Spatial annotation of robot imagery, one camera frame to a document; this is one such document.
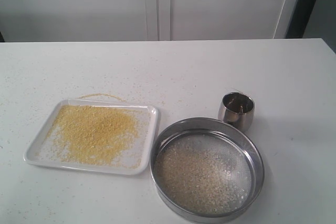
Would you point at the stainless steel cup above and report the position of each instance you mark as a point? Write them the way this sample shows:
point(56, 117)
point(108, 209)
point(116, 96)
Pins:
point(237, 109)

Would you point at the round steel sieve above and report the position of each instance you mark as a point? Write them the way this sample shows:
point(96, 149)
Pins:
point(207, 129)

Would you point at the yellow grain mixture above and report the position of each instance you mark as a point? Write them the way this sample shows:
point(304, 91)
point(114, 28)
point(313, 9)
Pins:
point(205, 177)

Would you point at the white rectangular tray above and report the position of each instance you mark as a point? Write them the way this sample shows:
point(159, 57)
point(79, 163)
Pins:
point(153, 114)

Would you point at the yellow millet on tray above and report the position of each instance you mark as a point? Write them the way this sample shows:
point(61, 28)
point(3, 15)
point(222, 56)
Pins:
point(95, 135)

